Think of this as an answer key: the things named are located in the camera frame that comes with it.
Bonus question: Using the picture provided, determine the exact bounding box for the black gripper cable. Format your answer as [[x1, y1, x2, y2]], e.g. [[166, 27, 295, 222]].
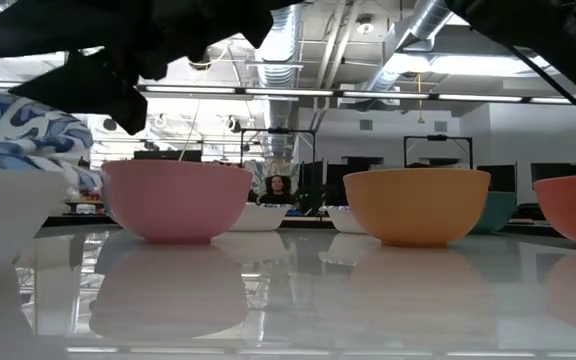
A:
[[507, 45, 576, 127]]

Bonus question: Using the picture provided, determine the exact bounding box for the light orange bowl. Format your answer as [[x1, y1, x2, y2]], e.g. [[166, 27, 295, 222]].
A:
[[342, 167, 492, 248]]

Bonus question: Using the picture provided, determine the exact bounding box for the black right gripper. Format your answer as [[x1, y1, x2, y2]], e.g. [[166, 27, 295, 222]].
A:
[[0, 0, 304, 136]]

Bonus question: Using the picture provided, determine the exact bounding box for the long ceiling light strip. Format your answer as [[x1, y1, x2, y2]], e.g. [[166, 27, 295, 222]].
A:
[[137, 84, 576, 105]]

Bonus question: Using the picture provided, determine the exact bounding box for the person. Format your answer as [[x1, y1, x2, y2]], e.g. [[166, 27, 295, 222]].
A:
[[257, 174, 299, 206]]

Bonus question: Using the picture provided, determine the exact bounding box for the hanging yellow cable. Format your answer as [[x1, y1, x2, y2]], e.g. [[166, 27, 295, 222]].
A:
[[177, 97, 205, 163]]

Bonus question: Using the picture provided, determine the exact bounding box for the black monitor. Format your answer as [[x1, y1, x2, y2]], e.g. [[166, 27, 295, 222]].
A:
[[475, 163, 518, 194], [530, 161, 576, 183], [132, 149, 204, 163]]

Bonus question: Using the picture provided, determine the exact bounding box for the white bowl blue patterned rim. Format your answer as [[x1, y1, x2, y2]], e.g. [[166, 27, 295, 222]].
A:
[[0, 88, 104, 277], [228, 202, 294, 233], [323, 205, 369, 235]]

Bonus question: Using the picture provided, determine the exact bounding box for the pink bowl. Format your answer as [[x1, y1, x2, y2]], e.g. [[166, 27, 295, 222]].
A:
[[100, 159, 255, 245]]

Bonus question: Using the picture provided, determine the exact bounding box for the black table frame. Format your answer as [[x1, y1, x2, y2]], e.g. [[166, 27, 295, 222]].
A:
[[42, 214, 576, 239]]

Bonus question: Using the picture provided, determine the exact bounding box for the teal bowl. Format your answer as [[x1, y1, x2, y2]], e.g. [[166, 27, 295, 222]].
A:
[[470, 190, 518, 235]]

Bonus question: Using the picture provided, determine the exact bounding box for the black rig frame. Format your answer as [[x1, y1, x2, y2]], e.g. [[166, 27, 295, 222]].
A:
[[239, 127, 318, 169], [403, 133, 475, 170]]

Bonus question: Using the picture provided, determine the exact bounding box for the black ceiling dome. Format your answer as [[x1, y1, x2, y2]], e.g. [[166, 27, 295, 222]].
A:
[[189, 53, 214, 72]]

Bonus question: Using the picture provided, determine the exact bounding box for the silver ventilation duct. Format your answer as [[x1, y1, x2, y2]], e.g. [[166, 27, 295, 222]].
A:
[[367, 0, 455, 92], [256, 4, 302, 157]]

